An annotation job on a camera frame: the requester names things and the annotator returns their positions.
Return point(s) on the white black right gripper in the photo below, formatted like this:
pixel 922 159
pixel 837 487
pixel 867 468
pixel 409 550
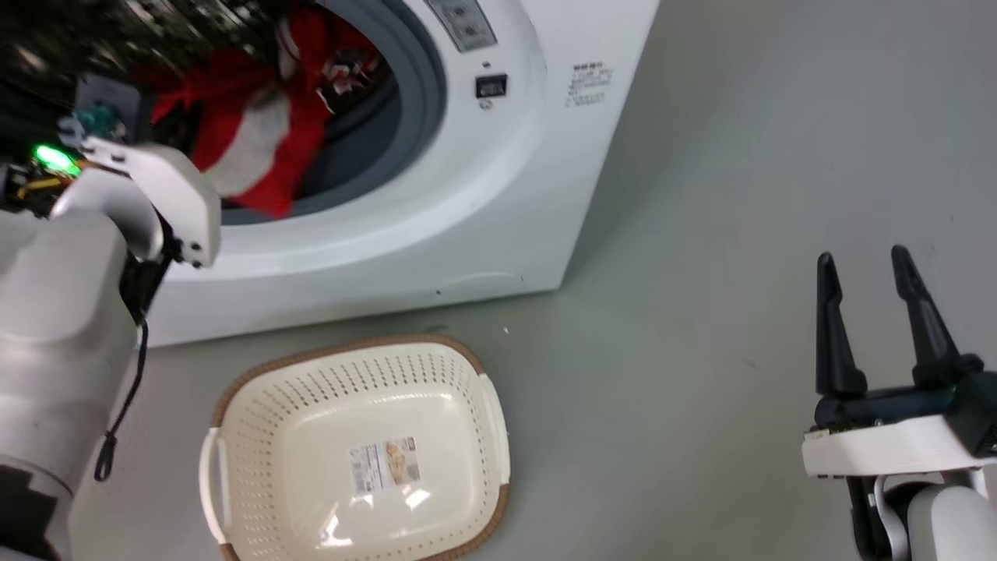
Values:
pixel 896 436

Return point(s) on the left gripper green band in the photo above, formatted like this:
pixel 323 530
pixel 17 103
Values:
pixel 54 160

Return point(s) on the red and white garment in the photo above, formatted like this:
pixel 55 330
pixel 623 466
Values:
pixel 265 132

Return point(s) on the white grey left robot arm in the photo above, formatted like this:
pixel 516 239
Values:
pixel 62 343

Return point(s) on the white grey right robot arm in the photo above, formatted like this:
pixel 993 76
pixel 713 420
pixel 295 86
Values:
pixel 927 514

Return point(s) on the white front-load washing machine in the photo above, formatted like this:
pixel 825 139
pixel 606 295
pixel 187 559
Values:
pixel 498 218

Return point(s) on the cream perforated laundry basket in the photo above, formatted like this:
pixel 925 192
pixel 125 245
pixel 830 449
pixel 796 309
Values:
pixel 358 452

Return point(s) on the grey rubber door gasket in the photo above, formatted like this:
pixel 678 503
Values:
pixel 413 86

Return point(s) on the printed text sticker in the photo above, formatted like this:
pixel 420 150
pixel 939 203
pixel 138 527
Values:
pixel 590 84

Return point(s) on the grey label sticker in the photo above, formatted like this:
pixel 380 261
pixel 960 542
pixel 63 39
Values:
pixel 461 22

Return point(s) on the black door latch socket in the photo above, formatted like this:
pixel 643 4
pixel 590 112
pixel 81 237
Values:
pixel 491 85

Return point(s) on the product label sticker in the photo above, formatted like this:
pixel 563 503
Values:
pixel 385 464

